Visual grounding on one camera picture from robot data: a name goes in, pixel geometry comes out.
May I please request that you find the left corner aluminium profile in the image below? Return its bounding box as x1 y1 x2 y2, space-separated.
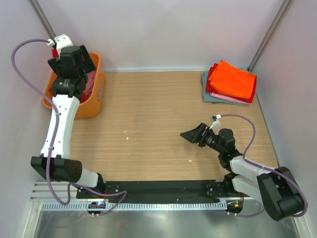
29 0 55 38

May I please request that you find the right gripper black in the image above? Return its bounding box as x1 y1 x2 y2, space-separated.
180 122 224 154

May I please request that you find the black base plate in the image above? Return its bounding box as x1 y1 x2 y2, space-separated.
76 180 253 203

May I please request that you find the folded orange shirt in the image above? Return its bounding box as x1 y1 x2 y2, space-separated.
209 60 257 99

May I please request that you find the folded red shirt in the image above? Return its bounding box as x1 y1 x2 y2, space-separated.
206 63 257 104

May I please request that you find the pink crumpled shirt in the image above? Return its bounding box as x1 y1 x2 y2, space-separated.
81 71 96 103

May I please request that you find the right corner aluminium profile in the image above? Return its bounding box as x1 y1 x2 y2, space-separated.
247 0 294 72

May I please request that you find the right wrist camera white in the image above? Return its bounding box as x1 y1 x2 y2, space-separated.
210 115 221 130

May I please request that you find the red t shirt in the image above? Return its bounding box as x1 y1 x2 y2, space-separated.
52 49 59 59

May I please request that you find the aluminium rail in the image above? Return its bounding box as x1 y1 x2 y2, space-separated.
29 182 77 202

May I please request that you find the corner aluminium profile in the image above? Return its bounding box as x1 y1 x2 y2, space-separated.
247 0 294 72
29 0 55 38

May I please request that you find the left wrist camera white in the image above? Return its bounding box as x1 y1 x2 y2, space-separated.
47 34 73 52

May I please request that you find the orange plastic basket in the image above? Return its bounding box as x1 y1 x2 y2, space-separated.
43 53 106 119

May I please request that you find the slotted cable duct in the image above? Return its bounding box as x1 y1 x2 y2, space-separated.
41 201 227 211

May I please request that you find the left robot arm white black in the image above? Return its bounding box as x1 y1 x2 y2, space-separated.
31 45 105 198

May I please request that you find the folded pink shirt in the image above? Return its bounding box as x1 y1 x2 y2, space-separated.
210 93 245 104

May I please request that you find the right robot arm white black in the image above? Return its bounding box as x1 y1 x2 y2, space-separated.
180 123 308 221

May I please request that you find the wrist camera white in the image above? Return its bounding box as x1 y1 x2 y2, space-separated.
210 115 221 130
47 34 73 52

